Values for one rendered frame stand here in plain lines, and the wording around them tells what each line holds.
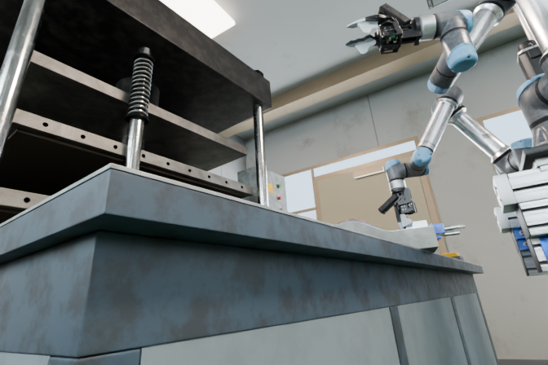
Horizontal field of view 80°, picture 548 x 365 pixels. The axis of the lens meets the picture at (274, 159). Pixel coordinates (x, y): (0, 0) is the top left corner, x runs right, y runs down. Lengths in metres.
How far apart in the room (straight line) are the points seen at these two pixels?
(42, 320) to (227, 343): 0.17
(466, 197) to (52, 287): 3.70
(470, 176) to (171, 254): 3.69
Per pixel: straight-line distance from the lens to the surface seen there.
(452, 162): 3.95
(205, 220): 0.30
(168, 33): 1.65
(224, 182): 1.65
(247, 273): 0.41
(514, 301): 3.76
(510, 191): 1.14
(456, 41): 1.11
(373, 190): 3.97
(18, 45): 1.29
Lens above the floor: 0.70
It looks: 24 degrees up
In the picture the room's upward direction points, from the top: 4 degrees counter-clockwise
